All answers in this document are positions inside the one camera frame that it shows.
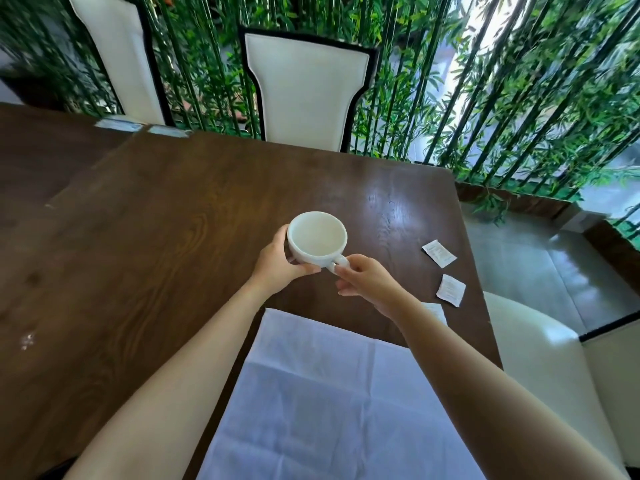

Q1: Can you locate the person's right hand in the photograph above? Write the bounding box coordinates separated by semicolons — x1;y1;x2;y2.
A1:
334;254;410;320

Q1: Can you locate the person's left hand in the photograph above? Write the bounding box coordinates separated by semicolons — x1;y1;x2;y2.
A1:
248;224;322;298

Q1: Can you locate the white ceramic cup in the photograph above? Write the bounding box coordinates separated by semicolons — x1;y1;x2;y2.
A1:
286;211;351;274

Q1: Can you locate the person's left forearm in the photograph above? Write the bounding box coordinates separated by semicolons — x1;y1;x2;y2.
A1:
62;279;266;480

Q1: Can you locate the person's right forearm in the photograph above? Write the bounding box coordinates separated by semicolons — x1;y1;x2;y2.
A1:
390;300;630;480

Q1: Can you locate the white paper sachet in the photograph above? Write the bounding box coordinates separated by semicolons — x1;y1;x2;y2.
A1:
421;302;449;327
436;274;467;308
421;239;458;269

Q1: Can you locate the white cloth napkin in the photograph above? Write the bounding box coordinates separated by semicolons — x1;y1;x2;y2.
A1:
196;308;487;480

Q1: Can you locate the white black-framed chair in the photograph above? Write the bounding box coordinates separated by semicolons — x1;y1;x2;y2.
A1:
482;292;640;480
238;27;380;154
66;0;176;128

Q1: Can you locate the white paper card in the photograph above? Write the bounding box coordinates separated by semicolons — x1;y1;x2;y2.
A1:
94;118;145;133
147;125;191;139

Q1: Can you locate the brown wooden planter box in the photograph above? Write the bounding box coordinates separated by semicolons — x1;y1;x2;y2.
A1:
454;182;640;297

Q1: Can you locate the green bamboo plant screen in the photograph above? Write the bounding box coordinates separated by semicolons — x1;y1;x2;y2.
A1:
0;0;640;245

